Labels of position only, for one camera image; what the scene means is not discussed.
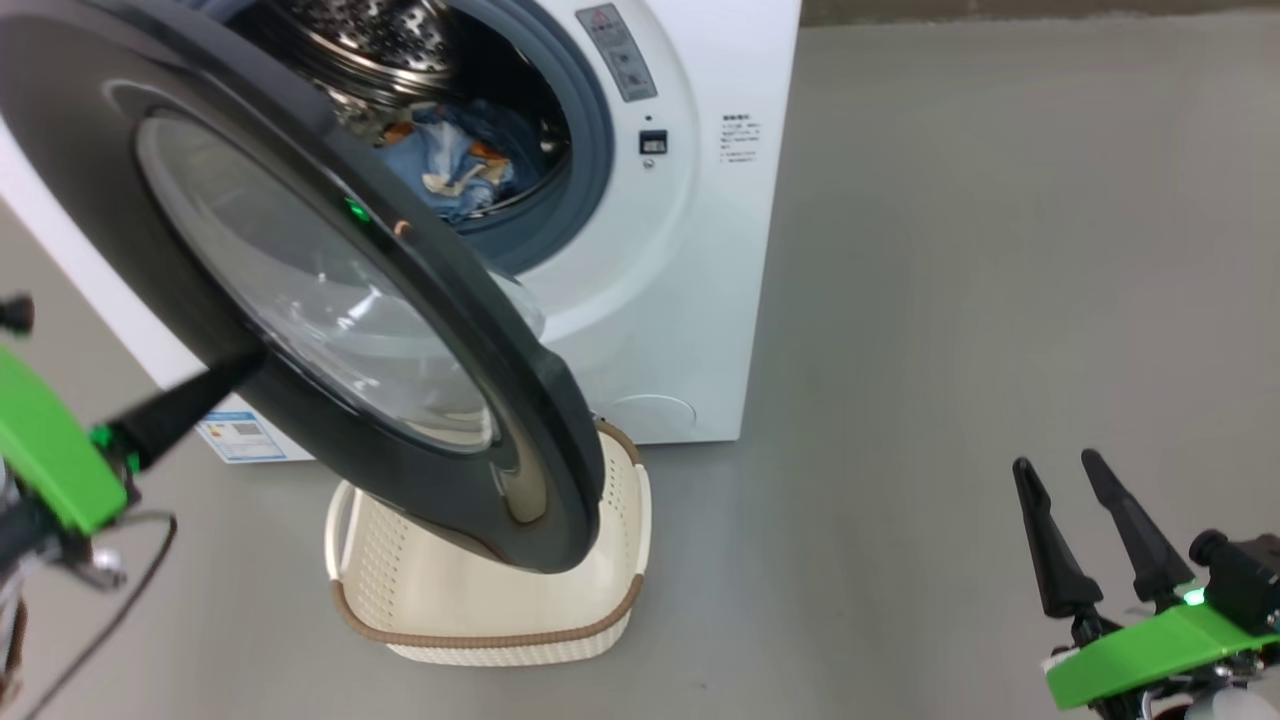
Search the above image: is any black round glass washer door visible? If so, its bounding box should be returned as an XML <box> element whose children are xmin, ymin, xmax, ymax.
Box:
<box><xmin>0</xmin><ymin>0</ymin><xmax>607</xmax><ymax>576</ymax></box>

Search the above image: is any grey warning sticker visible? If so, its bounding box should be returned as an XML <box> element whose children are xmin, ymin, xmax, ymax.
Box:
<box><xmin>574</xmin><ymin>3</ymin><xmax>659</xmax><ymax>104</ymax></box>

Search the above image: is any white front-load washing machine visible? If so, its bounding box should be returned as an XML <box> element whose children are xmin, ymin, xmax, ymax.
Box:
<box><xmin>0</xmin><ymin>0</ymin><xmax>802</xmax><ymax>466</ymax></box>

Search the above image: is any round white filter cover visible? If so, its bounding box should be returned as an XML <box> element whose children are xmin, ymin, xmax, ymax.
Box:
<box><xmin>604</xmin><ymin>392</ymin><xmax>697</xmax><ymax>447</ymax></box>

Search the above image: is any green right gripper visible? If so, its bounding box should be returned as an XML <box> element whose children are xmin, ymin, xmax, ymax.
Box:
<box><xmin>1011</xmin><ymin>448</ymin><xmax>1280</xmax><ymax>713</ymax></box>

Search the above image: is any black cable with teal connector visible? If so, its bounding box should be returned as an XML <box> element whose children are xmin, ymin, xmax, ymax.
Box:
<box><xmin>20</xmin><ymin>510</ymin><xmax>179</xmax><ymax>720</ymax></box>

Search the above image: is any cream perforated laundry basket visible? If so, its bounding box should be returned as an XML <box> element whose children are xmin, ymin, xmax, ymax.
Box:
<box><xmin>325</xmin><ymin>418</ymin><xmax>653</xmax><ymax>668</ymax></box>

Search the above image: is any grey rubber door gasket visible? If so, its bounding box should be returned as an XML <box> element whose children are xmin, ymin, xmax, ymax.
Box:
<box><xmin>440</xmin><ymin>0</ymin><xmax>617</xmax><ymax>277</ymax></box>

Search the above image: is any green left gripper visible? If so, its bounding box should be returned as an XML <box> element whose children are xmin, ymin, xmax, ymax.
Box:
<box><xmin>0</xmin><ymin>345</ymin><xmax>268</xmax><ymax>537</ymax></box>

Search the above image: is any blue white energy label sticker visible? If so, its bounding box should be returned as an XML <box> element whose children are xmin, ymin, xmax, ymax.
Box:
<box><xmin>195</xmin><ymin>409</ymin><xmax>289</xmax><ymax>465</ymax></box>

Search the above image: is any blue garment with orange print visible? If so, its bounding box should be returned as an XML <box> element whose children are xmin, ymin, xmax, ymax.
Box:
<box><xmin>440</xmin><ymin>98</ymin><xmax>549</xmax><ymax>226</ymax></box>
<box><xmin>380</xmin><ymin>120</ymin><xmax>477</xmax><ymax>197</ymax></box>

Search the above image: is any steel perforated washer drum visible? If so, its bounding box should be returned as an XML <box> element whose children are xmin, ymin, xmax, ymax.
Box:
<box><xmin>225</xmin><ymin>0</ymin><xmax>577</xmax><ymax>233</ymax></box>

